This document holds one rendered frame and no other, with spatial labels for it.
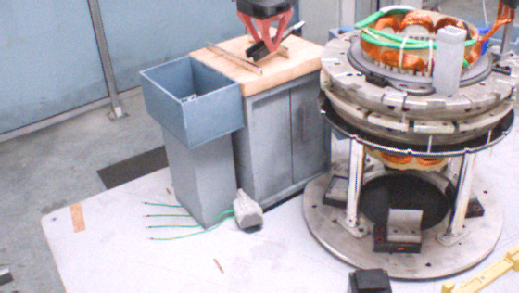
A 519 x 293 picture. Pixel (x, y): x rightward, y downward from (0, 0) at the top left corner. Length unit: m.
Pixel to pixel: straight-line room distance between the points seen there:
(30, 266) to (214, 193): 1.42
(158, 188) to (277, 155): 0.29
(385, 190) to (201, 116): 0.43
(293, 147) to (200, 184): 0.19
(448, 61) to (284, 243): 0.44
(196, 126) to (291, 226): 0.28
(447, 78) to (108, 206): 0.71
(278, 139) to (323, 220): 0.17
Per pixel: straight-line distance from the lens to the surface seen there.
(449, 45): 0.67
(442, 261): 0.86
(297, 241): 0.89
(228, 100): 0.79
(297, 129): 0.91
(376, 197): 0.99
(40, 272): 2.15
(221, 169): 0.88
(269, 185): 0.93
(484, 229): 0.94
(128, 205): 1.03
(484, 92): 0.72
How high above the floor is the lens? 1.41
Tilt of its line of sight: 32 degrees down
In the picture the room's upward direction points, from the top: 5 degrees counter-clockwise
